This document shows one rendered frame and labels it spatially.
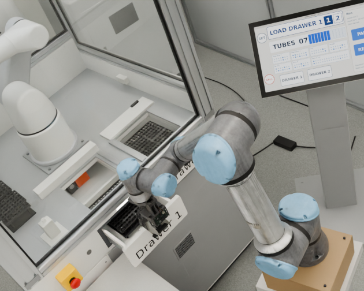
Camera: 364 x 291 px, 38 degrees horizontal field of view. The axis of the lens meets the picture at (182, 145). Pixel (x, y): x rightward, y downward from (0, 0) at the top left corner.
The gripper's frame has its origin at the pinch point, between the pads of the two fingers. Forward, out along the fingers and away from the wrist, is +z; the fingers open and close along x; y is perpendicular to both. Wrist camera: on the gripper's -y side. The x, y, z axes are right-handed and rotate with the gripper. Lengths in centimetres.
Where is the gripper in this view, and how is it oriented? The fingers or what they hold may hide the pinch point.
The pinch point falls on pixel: (157, 227)
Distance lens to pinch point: 192.4
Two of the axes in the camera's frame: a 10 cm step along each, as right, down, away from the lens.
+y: 6.8, 3.3, -6.5
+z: 2.9, 7.0, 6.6
